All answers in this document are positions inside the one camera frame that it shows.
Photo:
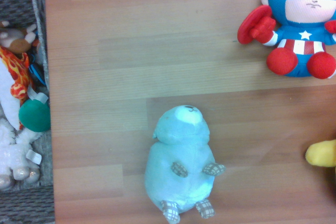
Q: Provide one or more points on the black and blue toy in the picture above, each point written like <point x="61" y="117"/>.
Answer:
<point x="36" y="73"/>

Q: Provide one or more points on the yellow plush toy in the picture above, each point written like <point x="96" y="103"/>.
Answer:
<point x="323" y="153"/>

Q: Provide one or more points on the light blue plush bear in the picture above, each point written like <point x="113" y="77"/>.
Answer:
<point x="178" y="155"/>

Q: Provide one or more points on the green plush ball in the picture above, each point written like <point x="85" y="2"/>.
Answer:
<point x="34" y="116"/>

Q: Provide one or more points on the Captain America plush doll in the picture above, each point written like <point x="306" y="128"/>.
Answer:
<point x="302" y="35"/>

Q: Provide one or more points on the orange flame pattern plush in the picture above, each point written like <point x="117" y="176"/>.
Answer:
<point x="17" y="74"/>

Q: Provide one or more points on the brown and white plush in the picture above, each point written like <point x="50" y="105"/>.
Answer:
<point x="18" y="39"/>

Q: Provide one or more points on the white plush unicorn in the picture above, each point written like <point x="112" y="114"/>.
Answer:
<point x="13" y="155"/>

